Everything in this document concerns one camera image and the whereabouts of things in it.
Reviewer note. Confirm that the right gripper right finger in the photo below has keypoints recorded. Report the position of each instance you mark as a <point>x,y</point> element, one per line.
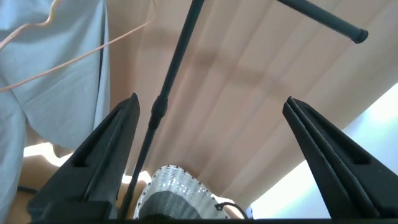
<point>342,180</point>

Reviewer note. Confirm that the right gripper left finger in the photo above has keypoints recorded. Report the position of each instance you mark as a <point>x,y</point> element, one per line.
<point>81,183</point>

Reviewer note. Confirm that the pale grey shorts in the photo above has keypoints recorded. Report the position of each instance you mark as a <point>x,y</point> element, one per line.
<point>62,93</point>

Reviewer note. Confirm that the pink clothes hanger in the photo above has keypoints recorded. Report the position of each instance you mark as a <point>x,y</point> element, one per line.
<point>62,65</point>

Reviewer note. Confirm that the white laundry basket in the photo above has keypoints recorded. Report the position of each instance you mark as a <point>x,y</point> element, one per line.
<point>174,186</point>

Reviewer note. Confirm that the black clothes rack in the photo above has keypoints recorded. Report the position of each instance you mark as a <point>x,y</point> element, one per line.
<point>174,68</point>

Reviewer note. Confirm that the beige curtain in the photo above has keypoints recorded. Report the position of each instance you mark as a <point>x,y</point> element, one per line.
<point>248,77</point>

